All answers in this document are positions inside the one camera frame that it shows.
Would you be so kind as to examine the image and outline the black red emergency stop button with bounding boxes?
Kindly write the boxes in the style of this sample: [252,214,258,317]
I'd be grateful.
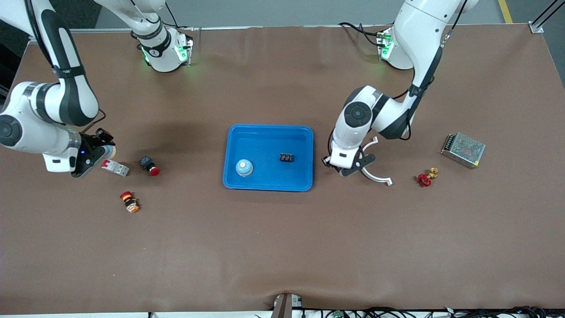
[139,156,161,177]

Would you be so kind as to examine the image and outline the blue plastic tray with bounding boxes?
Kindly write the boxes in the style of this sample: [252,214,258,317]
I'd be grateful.
[222,124,314,192]

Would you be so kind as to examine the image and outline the tangled black cable bundle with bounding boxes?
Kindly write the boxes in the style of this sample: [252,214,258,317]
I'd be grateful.
[305,306,550,318]

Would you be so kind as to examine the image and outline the brass valve red handle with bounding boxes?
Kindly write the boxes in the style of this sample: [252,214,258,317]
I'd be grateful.
[418,167,439,188]

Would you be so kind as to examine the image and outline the white curved plastic bracket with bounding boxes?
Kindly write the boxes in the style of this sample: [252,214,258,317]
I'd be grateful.
[360,136,393,186]

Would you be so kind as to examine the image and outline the metal mesh power supply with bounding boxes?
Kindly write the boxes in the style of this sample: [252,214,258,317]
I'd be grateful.
[441,132,486,170]

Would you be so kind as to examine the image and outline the aluminium frame corner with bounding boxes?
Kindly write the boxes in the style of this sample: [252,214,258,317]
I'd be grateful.
[530,0,565,34]

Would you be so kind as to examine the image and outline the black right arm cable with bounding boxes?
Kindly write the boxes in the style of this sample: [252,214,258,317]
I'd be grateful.
[79,108,107,133]

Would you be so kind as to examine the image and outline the red orange push button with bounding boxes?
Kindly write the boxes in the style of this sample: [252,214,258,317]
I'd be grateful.
[120,191,140,214]

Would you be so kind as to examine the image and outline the white red circuit breaker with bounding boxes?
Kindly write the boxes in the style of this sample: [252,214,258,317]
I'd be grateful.
[102,159,130,177]

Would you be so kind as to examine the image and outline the brown table mat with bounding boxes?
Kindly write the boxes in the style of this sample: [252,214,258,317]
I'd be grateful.
[0,24,565,315]

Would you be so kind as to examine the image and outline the black right base cable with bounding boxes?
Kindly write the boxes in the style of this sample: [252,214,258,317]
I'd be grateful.
[164,4,195,30]

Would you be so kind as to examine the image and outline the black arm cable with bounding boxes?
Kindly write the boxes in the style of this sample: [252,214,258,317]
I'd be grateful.
[327,0,468,166]
[79,108,107,133]

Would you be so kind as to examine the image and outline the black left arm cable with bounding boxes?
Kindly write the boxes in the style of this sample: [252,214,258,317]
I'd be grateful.
[327,0,468,166]

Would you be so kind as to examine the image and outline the black left base cables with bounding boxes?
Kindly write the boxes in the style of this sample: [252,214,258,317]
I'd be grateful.
[339,21,385,48]

